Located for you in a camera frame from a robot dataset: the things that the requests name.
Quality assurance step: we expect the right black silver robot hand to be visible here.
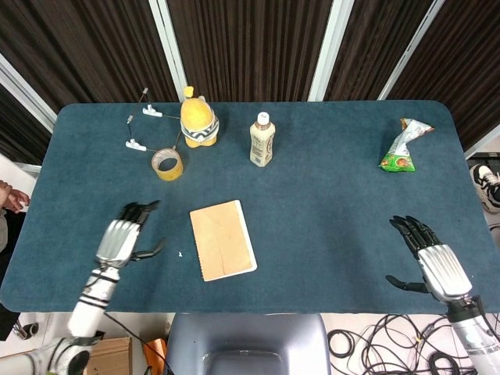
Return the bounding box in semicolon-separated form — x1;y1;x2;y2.
385;214;473;304

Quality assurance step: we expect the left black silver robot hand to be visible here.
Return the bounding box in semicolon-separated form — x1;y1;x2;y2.
95;199;168;270

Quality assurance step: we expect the spiral notebook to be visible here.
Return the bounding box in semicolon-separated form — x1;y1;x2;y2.
189;199;258;283

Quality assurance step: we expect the person's bare hand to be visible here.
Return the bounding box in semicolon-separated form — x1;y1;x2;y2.
0;180;31;214

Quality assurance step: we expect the clear packing tape roll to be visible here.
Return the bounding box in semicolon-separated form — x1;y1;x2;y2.
151;148;184;183

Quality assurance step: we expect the black and white sneaker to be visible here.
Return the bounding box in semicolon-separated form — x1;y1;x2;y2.
470;163;500;215

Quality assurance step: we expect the brown cardboard box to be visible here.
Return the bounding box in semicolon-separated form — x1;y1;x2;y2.
84;336;134;375

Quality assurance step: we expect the orange cloth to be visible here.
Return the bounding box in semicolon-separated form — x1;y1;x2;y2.
142;338;169;368

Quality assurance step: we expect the green crumpled snack bag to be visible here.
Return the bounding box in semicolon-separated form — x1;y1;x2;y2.
377;117;435;173

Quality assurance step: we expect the blue felt table mat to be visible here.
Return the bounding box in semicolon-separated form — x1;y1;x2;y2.
0;100;500;316

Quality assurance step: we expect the yellow plush toy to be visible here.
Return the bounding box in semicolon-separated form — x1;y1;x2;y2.
179;85;220;148

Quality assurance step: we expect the milk tea bottle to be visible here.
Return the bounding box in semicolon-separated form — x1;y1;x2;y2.
249;111;277;168

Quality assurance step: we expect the black cable tangle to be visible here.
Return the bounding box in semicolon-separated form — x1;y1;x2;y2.
327;312;480;375

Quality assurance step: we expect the white partition frame post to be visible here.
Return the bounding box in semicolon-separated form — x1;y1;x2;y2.
148;0;189;105
308;0;355;102
377;0;446;101
0;52;58;134

